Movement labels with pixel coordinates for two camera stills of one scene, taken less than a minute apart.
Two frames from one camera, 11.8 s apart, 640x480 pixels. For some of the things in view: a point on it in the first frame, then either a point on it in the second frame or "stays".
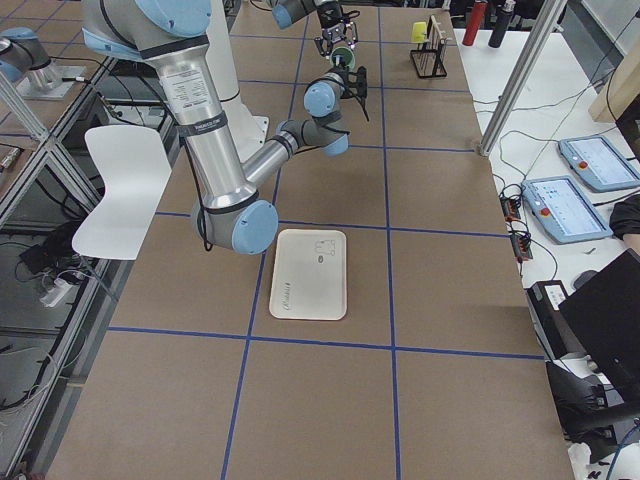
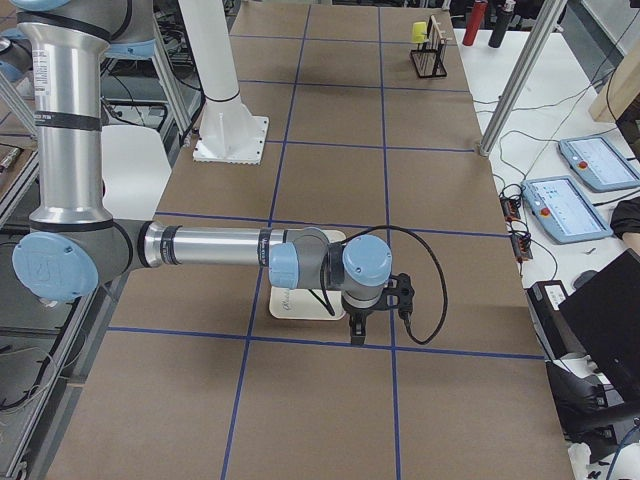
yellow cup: [419, 32] stays
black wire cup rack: [430, 62] stays
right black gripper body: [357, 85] to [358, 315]
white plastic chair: [133, 165] stays
